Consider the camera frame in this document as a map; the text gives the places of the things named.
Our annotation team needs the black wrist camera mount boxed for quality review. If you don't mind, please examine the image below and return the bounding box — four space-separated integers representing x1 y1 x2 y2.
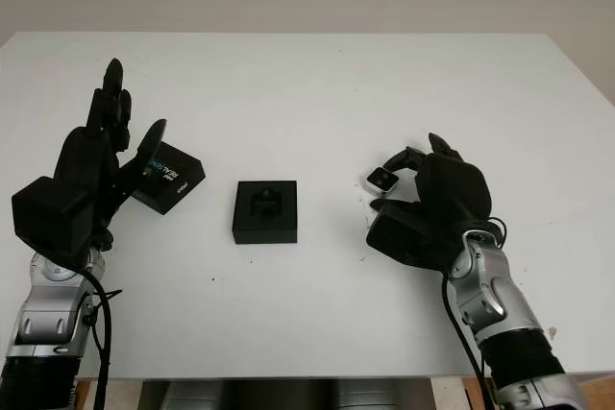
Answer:
10 177 105 267
365 201 462 277

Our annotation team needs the small silver depth camera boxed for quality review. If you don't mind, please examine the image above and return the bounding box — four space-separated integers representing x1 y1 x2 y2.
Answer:
367 167 400 198

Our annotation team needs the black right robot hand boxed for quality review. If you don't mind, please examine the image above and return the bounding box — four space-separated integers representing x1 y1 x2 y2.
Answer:
367 131 495 238

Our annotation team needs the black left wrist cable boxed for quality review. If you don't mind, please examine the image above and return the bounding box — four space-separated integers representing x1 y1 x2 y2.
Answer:
79 268 124 410

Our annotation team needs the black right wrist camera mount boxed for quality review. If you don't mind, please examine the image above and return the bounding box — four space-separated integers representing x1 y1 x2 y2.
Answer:
365 201 462 277

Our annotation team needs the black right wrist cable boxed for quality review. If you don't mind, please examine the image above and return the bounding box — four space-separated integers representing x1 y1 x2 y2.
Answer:
441 217 508 410

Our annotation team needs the black RealSense box lid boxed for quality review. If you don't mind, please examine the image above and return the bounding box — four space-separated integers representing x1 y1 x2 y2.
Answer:
132 140 208 216

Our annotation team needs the dark grey robot torso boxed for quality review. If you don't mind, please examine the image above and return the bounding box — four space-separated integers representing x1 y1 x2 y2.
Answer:
138 366 433 410

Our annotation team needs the black camera box base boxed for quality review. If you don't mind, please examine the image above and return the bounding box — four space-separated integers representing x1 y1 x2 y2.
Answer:
230 180 300 246

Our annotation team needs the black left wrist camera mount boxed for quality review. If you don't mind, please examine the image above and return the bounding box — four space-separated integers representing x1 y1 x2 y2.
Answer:
10 177 105 267

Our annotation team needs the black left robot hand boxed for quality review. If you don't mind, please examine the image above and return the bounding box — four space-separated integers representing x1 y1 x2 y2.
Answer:
52 58 168 251

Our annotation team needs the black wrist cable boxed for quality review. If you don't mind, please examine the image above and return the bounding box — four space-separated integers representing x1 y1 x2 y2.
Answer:
79 268 124 410
441 217 508 410

